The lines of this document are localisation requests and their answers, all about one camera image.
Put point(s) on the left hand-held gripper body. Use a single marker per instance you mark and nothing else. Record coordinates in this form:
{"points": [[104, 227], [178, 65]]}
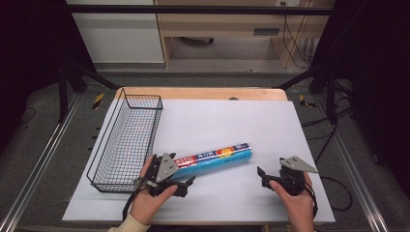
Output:
{"points": [[165, 169]]}

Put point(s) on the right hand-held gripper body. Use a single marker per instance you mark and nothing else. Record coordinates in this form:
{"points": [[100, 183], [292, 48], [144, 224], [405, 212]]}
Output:
{"points": [[295, 180]]}

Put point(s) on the blue cling wrap box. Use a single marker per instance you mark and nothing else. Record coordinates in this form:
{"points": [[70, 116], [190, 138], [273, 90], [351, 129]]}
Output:
{"points": [[219, 158]]}

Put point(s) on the person's right hand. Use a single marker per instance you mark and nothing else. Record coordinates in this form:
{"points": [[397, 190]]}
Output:
{"points": [[299, 206]]}

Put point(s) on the person's left hand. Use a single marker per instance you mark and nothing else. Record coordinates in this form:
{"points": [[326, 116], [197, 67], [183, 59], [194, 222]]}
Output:
{"points": [[144, 206]]}

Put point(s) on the white table mat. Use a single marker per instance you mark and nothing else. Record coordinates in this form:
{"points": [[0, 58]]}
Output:
{"points": [[225, 125]]}

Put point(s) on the yellow black floor tape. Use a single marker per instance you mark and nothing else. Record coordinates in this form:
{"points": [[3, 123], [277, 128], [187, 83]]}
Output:
{"points": [[98, 100], [304, 101]]}

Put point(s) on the black metal stand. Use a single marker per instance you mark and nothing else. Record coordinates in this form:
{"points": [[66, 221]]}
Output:
{"points": [[331, 96], [63, 96]]}

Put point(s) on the black curtain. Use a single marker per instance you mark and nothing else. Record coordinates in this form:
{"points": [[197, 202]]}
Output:
{"points": [[29, 48], [377, 80]]}

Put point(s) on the white cabinet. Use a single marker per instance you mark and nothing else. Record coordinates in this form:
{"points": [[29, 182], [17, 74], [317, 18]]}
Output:
{"points": [[119, 35]]}

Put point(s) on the wooden desk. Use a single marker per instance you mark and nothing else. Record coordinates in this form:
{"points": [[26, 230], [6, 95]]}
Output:
{"points": [[225, 24]]}

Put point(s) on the black horizontal bar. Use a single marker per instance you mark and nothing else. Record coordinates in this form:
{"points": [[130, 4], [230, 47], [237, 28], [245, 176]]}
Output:
{"points": [[199, 9]]}

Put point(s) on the aluminium rail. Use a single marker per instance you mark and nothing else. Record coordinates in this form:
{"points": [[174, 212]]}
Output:
{"points": [[354, 174], [38, 164]]}

